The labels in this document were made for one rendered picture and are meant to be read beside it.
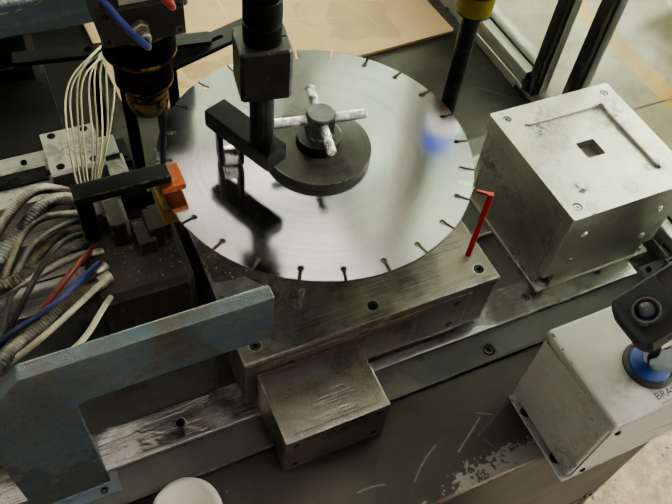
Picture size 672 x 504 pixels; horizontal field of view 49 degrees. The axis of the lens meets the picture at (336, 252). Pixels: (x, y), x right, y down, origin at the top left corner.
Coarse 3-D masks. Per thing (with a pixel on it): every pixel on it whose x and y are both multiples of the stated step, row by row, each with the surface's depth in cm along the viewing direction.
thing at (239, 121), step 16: (208, 112) 70; (224, 112) 70; (240, 112) 70; (256, 112) 64; (272, 112) 65; (224, 128) 69; (240, 128) 69; (256, 128) 66; (272, 128) 66; (240, 144) 69; (256, 144) 67; (272, 144) 68; (240, 160) 73; (256, 160) 68; (272, 160) 68
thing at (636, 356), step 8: (632, 352) 71; (640, 352) 71; (632, 360) 70; (640, 360) 70; (632, 368) 70; (640, 368) 70; (648, 368) 70; (640, 376) 69; (648, 376) 69; (656, 376) 70; (664, 376) 70
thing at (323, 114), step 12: (312, 96) 74; (312, 108) 73; (324, 108) 73; (276, 120) 72; (288, 120) 72; (300, 120) 72; (312, 120) 72; (324, 120) 72; (336, 120) 73; (348, 120) 74; (312, 132) 73; (324, 132) 71; (324, 144) 71
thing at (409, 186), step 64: (320, 64) 85; (192, 128) 77; (384, 128) 80; (448, 128) 80; (192, 192) 72; (256, 192) 73; (320, 192) 73; (384, 192) 74; (448, 192) 75; (256, 256) 68; (320, 256) 69; (384, 256) 69
